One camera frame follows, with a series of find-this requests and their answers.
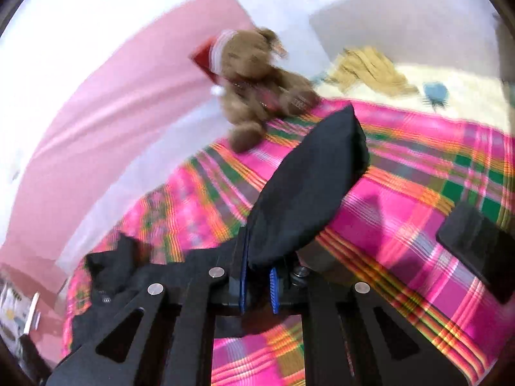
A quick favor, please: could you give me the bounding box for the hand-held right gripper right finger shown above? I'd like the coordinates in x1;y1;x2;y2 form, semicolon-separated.
269;264;472;386

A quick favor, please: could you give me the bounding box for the white printed clutter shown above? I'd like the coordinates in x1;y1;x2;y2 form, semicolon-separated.
0;283;42;340

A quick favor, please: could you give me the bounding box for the cream printed bedsheet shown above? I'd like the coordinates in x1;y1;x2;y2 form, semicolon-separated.
313;46;515;139

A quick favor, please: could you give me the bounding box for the black rectangular object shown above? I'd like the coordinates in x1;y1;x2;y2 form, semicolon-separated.
435;201;515;305

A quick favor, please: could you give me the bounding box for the black garment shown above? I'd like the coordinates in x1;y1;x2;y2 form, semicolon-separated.
71;104;371;352

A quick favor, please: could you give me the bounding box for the pink plaid blanket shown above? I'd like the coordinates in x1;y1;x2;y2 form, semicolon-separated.
60;98;515;386

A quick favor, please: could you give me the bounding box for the brown teddy bear santa hat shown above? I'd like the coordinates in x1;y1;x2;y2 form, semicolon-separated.
190;27;323;154

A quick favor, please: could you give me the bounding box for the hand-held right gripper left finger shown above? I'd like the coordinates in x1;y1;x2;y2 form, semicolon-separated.
46;227;247;386

